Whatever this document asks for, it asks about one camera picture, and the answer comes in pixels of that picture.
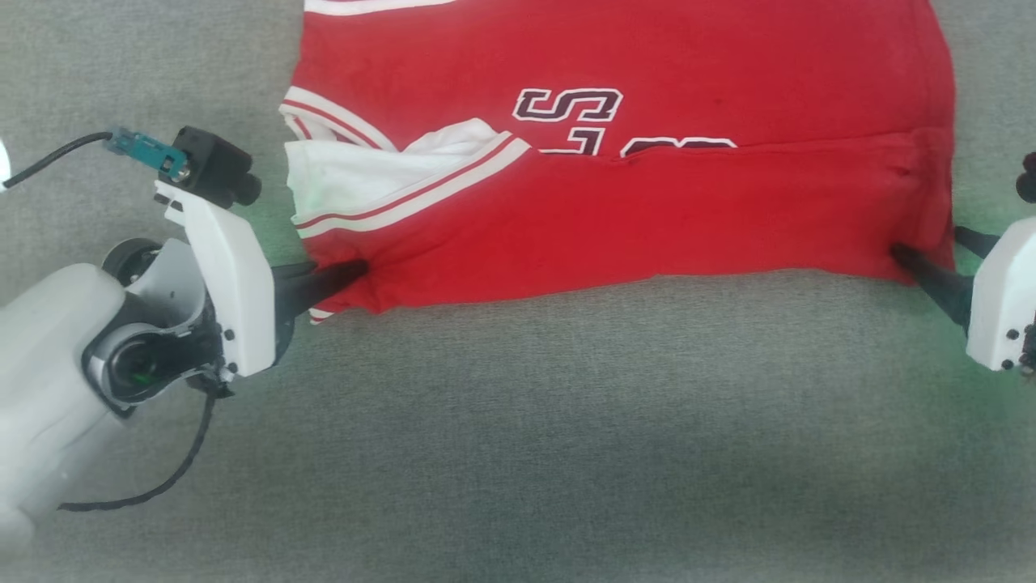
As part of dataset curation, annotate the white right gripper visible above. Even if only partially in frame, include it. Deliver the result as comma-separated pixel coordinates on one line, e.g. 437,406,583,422
890,216,1036,372

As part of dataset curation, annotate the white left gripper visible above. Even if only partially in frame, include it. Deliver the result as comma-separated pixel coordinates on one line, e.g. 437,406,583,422
154,180,371,380

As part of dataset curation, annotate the red and white basketball jersey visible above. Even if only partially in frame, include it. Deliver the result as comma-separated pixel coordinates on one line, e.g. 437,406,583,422
279,0,958,326

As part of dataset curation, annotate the teal cable connector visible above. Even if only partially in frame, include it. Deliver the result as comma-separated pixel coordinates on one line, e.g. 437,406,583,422
105,126,192,181

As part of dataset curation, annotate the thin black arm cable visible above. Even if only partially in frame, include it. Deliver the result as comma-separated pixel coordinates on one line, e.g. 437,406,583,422
57,379,221,513

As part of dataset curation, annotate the thin black camera cable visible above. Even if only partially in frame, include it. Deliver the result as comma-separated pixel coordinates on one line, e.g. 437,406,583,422
0,131,115,192

